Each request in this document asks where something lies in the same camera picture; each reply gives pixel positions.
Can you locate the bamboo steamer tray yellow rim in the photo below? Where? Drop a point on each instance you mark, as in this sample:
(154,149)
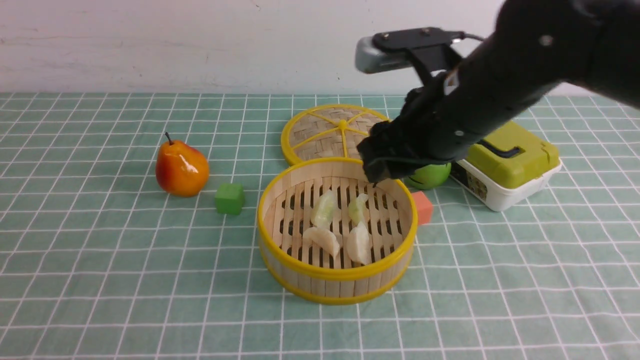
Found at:
(285,211)

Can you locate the beige dumpling front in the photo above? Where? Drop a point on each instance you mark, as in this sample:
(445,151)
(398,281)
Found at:
(358,245)

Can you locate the beige dumpling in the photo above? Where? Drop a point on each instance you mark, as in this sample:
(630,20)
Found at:
(323,238)
(358,245)

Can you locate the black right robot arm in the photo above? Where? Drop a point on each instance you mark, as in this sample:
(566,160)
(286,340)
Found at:
(535,46)

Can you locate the red orange toy pear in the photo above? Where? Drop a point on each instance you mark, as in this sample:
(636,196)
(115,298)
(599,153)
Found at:
(180,169)

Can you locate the green lidded white box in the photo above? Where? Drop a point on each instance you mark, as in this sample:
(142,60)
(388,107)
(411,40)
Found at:
(508,166)

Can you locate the green checked tablecloth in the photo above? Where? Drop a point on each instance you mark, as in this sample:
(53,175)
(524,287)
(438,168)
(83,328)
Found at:
(100,263)

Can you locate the pale green dumpling front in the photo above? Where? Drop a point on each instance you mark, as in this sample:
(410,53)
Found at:
(357,210)

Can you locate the orange foam cube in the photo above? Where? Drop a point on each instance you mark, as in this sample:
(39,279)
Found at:
(424,207)

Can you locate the green toy apple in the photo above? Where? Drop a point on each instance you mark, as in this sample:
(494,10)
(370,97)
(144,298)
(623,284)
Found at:
(429,177)

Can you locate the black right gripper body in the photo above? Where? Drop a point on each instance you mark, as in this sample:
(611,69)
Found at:
(396,149)

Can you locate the green foam cube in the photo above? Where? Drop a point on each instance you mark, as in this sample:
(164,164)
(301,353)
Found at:
(229,198)

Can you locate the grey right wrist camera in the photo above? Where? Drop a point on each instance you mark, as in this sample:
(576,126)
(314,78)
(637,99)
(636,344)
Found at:
(427,50)

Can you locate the pale green dumpling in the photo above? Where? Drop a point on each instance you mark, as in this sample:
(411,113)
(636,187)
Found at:
(324,208)
(357,210)

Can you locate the woven bamboo steamer lid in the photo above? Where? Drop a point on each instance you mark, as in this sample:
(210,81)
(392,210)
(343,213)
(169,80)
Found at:
(327,131)

